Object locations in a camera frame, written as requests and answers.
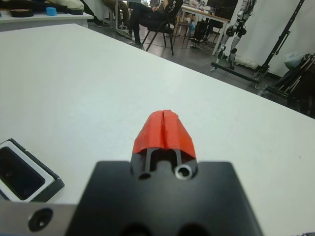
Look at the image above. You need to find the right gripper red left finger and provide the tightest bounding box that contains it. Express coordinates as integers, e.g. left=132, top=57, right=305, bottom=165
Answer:
left=130, top=110, right=165, bottom=179

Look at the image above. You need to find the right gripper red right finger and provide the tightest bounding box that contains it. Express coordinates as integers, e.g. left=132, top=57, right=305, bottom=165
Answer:
left=163, top=109, right=198, bottom=180

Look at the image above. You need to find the slim black camera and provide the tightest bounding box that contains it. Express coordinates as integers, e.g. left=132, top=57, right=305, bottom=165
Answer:
left=0, top=147, right=46, bottom=200

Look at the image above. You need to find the black box with white liner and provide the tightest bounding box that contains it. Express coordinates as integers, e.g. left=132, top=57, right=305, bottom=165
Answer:
left=0, top=138, right=65, bottom=204

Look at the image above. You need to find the black chair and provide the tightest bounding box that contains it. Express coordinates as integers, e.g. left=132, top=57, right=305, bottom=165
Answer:
left=141, top=13, right=178, bottom=57

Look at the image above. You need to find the black bag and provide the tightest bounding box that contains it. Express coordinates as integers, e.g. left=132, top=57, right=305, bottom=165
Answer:
left=193, top=21, right=212, bottom=42

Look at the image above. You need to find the person in black clothes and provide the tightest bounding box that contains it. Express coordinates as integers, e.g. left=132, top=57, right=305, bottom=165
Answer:
left=127, top=0, right=184, bottom=48

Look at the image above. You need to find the silver humanoid robot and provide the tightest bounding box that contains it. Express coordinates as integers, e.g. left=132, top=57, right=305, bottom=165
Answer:
left=218, top=0, right=256, bottom=70

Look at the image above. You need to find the person in khaki trousers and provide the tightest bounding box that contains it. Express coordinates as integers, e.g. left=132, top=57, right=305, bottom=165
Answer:
left=102, top=0, right=133, bottom=40

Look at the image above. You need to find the wooden top desk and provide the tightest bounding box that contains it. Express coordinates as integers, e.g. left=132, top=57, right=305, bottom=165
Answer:
left=181, top=4, right=232, bottom=59

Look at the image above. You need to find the black tripod bundle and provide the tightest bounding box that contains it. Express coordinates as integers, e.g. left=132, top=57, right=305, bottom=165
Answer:
left=270, top=53, right=315, bottom=104

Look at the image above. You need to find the clear plastic bag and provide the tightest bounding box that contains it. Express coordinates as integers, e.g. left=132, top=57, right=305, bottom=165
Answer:
left=284, top=51, right=308, bottom=70

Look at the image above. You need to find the black wheeled gantry stand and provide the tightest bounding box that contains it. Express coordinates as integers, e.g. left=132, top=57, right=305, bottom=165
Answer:
left=210, top=0, right=307, bottom=89

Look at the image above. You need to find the black tape roll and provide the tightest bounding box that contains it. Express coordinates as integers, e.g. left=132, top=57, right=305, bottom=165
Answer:
left=66, top=7, right=86, bottom=15
left=11, top=9, right=34, bottom=18

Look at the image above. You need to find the white side table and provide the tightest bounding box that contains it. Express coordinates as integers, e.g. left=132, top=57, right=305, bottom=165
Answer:
left=0, top=9, right=95, bottom=32

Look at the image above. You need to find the beige cloth bundle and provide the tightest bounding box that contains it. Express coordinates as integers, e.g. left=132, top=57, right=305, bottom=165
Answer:
left=45, top=0, right=84, bottom=8

